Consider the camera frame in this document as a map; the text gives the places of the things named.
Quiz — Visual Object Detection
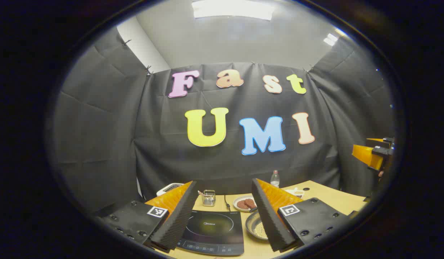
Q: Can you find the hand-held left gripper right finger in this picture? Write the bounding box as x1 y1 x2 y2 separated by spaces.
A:
252 178 352 252

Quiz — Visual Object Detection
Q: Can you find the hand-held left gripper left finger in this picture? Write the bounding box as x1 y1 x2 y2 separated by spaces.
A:
100 181 199 252

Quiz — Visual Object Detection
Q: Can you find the steel pot with black handle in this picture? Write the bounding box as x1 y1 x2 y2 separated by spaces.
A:
245 207 271 241

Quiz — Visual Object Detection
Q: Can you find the black induction cooktop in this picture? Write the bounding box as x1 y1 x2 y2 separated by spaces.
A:
176 210 245 256

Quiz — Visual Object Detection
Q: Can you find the pile of yellow soybeans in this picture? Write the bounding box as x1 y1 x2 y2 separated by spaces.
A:
254 221 268 240

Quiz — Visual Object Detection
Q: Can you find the white toaster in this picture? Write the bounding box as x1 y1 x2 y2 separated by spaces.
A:
157 183 185 196

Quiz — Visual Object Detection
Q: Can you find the white round plate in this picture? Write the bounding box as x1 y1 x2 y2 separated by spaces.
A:
233 195 258 213

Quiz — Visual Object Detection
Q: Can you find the white divided dish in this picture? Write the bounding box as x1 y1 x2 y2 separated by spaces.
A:
285 187 305 199

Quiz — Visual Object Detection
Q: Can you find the black backdrop cloth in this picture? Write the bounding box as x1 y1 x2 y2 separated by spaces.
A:
51 27 395 216

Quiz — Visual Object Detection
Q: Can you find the large ceiling light panel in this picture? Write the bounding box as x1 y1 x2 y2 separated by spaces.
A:
192 0 275 21

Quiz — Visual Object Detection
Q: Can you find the metal wire basket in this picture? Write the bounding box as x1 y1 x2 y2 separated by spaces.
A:
202 190 216 207

